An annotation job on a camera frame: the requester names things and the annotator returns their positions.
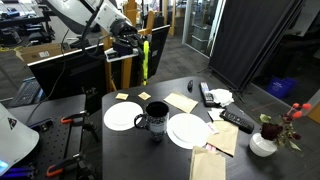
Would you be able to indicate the wooden easel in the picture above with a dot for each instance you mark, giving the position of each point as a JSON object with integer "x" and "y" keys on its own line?
{"x": 126, "y": 75}

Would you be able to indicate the black perforated mounting table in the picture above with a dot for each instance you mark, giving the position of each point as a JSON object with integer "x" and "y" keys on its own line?
{"x": 56, "y": 140}

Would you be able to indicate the crumpled white tissue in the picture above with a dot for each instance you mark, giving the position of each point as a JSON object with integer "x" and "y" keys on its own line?
{"x": 222, "y": 96}

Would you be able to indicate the dark red rose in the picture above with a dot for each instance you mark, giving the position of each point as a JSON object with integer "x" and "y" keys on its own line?
{"x": 270, "y": 130}

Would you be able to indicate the white rimmed plate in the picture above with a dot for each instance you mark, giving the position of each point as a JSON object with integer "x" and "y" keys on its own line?
{"x": 188, "y": 130}

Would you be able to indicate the wooden post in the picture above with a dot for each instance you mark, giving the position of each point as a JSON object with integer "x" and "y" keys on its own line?
{"x": 172, "y": 20}

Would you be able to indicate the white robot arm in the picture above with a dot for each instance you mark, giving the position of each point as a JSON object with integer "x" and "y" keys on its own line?
{"x": 70, "y": 15}

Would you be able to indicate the tan paper envelope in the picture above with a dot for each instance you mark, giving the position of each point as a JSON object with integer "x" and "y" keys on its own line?
{"x": 180, "y": 101}

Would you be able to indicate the grey storage crate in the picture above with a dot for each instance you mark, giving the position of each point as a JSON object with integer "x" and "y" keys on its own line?
{"x": 200, "y": 45}
{"x": 202, "y": 31}

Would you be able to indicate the green highlighter pen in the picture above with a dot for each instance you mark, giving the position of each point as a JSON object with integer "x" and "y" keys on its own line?
{"x": 146, "y": 63}

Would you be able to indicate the blue bin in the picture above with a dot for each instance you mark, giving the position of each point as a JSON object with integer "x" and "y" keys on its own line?
{"x": 280, "y": 87}

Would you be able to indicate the small black oblong gadget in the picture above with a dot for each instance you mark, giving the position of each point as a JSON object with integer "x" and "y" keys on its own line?
{"x": 190, "y": 86}

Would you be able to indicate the grey button remote control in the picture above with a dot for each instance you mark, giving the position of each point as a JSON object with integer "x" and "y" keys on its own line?
{"x": 206, "y": 95}

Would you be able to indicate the flat white paper plate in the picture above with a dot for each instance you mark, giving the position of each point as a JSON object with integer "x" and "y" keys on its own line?
{"x": 120, "y": 116}

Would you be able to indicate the white paper slip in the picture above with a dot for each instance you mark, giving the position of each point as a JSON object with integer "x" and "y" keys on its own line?
{"x": 215, "y": 114}

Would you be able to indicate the wrist camera on white mount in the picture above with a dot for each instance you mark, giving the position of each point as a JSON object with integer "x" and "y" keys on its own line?
{"x": 128, "y": 55}

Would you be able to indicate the large black monitor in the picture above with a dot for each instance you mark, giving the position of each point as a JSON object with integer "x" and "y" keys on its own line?
{"x": 73, "y": 73}

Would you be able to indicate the black keyboard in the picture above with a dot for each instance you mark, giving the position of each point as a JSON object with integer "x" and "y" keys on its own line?
{"x": 25, "y": 93}

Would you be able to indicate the cardboard box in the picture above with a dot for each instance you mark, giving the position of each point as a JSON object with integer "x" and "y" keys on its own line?
{"x": 36, "y": 53}

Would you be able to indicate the brown paper bag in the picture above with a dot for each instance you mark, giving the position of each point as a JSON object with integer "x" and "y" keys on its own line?
{"x": 206, "y": 165}
{"x": 225, "y": 136}

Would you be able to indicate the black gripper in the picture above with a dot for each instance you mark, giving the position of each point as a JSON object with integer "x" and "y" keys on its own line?
{"x": 125, "y": 38}

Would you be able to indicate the yellow sticky note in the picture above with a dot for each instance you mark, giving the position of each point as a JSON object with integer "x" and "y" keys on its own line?
{"x": 122, "y": 96}
{"x": 144, "y": 96}

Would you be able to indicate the pink packet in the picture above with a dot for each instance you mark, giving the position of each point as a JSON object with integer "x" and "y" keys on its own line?
{"x": 212, "y": 128}
{"x": 210, "y": 147}

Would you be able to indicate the black speckled mug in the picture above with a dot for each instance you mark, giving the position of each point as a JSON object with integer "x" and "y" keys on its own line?
{"x": 156, "y": 125}

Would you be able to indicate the small black bracket block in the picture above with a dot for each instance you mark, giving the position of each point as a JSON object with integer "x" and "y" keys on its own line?
{"x": 41, "y": 125}

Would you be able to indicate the black remote control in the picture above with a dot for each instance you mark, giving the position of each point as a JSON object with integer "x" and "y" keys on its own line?
{"x": 236, "y": 121}

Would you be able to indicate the orange black clamp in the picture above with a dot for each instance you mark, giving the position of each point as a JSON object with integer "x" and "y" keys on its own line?
{"x": 65, "y": 119}
{"x": 53, "y": 171}

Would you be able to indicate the orange berry sprig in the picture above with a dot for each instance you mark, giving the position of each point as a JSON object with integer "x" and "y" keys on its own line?
{"x": 297, "y": 114}

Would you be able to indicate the black folding divider screen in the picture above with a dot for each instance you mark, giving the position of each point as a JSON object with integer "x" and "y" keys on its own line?
{"x": 246, "y": 40}

